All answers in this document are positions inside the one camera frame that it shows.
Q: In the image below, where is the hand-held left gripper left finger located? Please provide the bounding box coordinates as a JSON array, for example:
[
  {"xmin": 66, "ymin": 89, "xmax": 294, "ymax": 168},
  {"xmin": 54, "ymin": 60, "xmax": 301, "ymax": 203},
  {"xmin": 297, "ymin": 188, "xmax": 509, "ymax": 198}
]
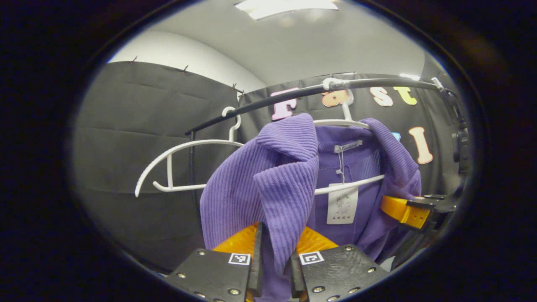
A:
[{"xmin": 166, "ymin": 221, "xmax": 264, "ymax": 302}]

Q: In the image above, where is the black backdrop cloth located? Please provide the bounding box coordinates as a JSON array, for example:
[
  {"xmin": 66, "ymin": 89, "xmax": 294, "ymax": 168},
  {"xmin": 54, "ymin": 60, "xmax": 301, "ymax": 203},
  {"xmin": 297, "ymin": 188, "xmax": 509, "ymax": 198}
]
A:
[{"xmin": 71, "ymin": 61, "xmax": 466, "ymax": 273}]

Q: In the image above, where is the white plastic hanger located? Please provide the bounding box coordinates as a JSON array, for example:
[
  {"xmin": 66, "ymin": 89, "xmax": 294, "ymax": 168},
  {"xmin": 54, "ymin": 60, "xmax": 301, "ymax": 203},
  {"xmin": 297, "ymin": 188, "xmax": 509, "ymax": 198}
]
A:
[
  {"xmin": 313, "ymin": 78, "xmax": 386, "ymax": 196},
  {"xmin": 134, "ymin": 106, "xmax": 245, "ymax": 198}
]

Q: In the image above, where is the black clothes rack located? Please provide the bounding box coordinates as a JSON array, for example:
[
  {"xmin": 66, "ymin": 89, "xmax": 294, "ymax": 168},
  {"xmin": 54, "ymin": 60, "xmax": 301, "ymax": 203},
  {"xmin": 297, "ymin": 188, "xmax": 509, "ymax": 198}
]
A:
[{"xmin": 185, "ymin": 73, "xmax": 441, "ymax": 219}]

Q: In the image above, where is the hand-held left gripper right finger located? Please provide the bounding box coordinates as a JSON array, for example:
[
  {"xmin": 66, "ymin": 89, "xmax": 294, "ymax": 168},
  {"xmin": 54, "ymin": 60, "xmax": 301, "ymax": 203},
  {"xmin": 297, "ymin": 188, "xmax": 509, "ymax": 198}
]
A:
[{"xmin": 289, "ymin": 226, "xmax": 388, "ymax": 302}]

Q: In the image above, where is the purple ribbed jacket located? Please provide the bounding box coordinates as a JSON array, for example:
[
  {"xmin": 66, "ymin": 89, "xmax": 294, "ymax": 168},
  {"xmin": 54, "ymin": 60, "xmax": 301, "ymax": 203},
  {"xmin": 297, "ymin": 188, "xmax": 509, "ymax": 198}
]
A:
[{"xmin": 200, "ymin": 112, "xmax": 422, "ymax": 302}]

